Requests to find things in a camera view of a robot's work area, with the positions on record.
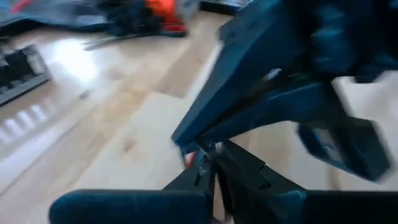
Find black aluminium table frame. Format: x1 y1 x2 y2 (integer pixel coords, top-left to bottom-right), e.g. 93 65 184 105
198 0 253 16

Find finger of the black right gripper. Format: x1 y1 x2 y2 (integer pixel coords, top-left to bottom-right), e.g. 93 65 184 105
198 80 346 147
170 0 312 151

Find orange plastic tool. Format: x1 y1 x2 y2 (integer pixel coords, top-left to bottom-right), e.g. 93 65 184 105
144 0 190 37

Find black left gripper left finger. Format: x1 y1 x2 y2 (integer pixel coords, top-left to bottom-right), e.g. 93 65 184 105
48 154 218 224

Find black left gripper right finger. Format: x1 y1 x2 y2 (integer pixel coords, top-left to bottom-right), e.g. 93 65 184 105
214 139 398 224

